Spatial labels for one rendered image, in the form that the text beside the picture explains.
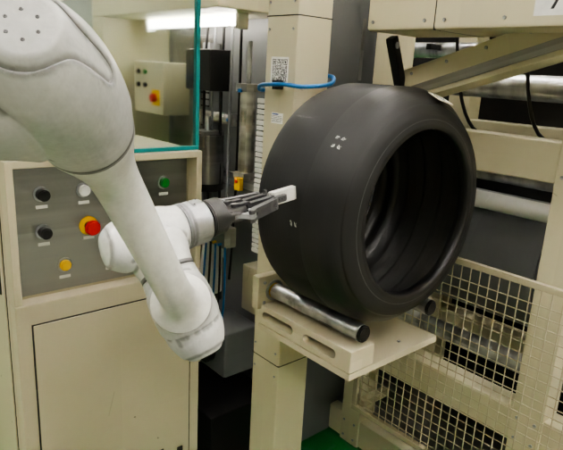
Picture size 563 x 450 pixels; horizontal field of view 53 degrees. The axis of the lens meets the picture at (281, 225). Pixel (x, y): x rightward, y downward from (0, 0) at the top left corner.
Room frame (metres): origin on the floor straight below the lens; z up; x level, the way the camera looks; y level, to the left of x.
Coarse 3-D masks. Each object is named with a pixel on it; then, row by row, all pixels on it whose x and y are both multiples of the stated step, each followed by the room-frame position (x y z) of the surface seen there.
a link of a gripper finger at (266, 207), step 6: (276, 198) 1.14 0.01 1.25; (258, 204) 1.10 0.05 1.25; (264, 204) 1.10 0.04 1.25; (270, 204) 1.12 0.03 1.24; (252, 210) 1.07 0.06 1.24; (258, 210) 1.09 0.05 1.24; (264, 210) 1.10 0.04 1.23; (270, 210) 1.12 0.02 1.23; (258, 216) 1.09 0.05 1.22; (252, 222) 1.07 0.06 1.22
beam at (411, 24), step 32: (384, 0) 1.68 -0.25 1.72; (416, 0) 1.60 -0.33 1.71; (448, 0) 1.53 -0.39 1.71; (480, 0) 1.46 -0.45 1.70; (512, 0) 1.40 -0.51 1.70; (384, 32) 1.74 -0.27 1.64; (416, 32) 1.68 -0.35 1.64; (448, 32) 1.62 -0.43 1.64; (480, 32) 1.56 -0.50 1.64; (512, 32) 1.51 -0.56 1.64; (544, 32) 1.46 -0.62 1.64
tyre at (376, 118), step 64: (320, 128) 1.28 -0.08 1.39; (384, 128) 1.23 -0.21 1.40; (448, 128) 1.37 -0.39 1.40; (320, 192) 1.18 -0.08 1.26; (384, 192) 1.69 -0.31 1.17; (448, 192) 1.59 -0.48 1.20; (320, 256) 1.18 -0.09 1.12; (384, 256) 1.62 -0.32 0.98; (448, 256) 1.43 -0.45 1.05; (384, 320) 1.33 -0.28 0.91
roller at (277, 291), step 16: (272, 288) 1.49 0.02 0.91; (288, 288) 1.47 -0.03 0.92; (288, 304) 1.43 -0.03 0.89; (304, 304) 1.38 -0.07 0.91; (320, 304) 1.36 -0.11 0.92; (320, 320) 1.33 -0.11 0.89; (336, 320) 1.30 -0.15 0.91; (352, 320) 1.28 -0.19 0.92; (352, 336) 1.25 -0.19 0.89; (368, 336) 1.26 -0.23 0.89
